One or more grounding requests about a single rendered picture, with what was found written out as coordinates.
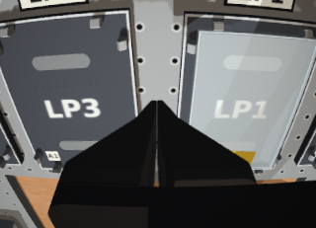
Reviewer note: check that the pale grey plate lid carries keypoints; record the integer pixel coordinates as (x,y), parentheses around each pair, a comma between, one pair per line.
(246,88)

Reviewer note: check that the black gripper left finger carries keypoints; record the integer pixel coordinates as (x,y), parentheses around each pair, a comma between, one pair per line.
(123,156)

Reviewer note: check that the grey perforated base plate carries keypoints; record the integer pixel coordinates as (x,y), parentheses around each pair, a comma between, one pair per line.
(157,33)

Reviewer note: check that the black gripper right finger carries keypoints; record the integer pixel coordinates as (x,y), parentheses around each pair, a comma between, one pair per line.
(192,159)

